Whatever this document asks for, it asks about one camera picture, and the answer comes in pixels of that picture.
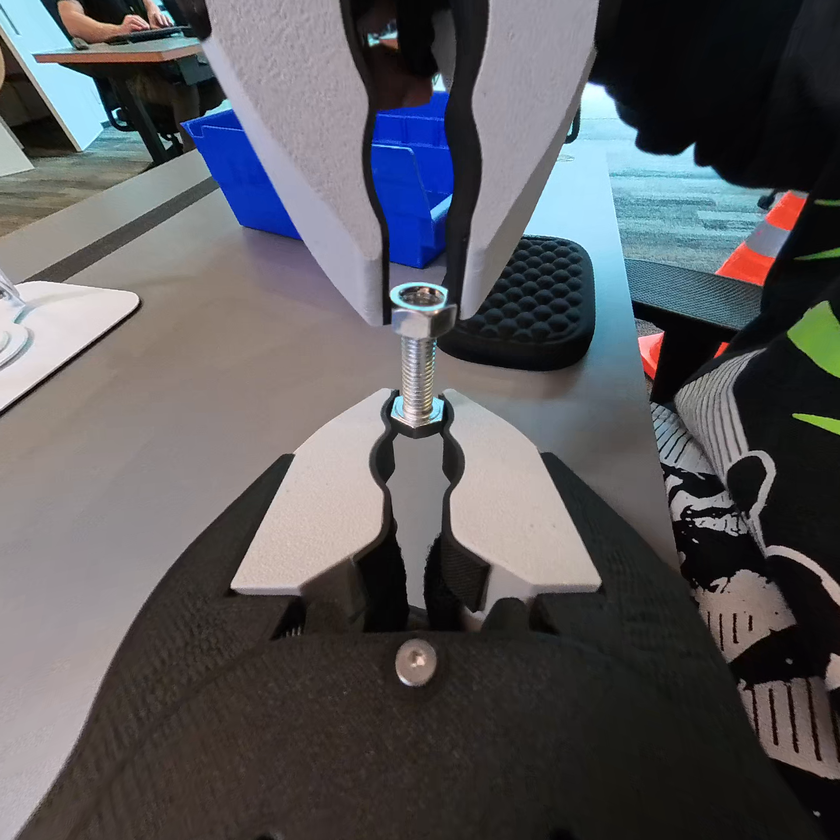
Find person's right forearm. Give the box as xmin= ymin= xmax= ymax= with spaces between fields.
xmin=587 ymin=0 xmax=840 ymax=198

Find blue plastic bin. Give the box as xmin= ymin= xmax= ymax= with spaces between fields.
xmin=180 ymin=92 xmax=454 ymax=269

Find black white patterned pants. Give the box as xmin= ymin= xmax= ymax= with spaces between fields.
xmin=650 ymin=348 xmax=840 ymax=821

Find black keyboard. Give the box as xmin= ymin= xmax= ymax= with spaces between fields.
xmin=108 ymin=25 xmax=194 ymax=44

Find black honeycomb wrist rest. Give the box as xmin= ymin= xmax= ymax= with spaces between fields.
xmin=438 ymin=235 xmax=597 ymax=371

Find steel hex bolt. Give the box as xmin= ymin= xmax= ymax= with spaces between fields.
xmin=390 ymin=331 xmax=450 ymax=439

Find white poster stand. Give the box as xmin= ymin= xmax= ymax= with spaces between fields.
xmin=0 ymin=266 xmax=140 ymax=413

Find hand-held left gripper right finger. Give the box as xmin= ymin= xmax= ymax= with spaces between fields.
xmin=425 ymin=388 xmax=603 ymax=631

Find wood-topped office desk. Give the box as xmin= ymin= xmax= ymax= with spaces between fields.
xmin=34 ymin=36 xmax=227 ymax=165

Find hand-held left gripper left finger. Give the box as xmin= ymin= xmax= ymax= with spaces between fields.
xmin=230 ymin=387 xmax=408 ymax=621

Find black chair armrest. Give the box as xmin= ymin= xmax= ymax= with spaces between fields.
xmin=623 ymin=258 xmax=765 ymax=404

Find steel hex nut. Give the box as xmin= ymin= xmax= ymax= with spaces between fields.
xmin=389 ymin=282 xmax=458 ymax=336

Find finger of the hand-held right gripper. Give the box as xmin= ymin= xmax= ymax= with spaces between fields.
xmin=446 ymin=0 xmax=601 ymax=322
xmin=200 ymin=0 xmax=395 ymax=329

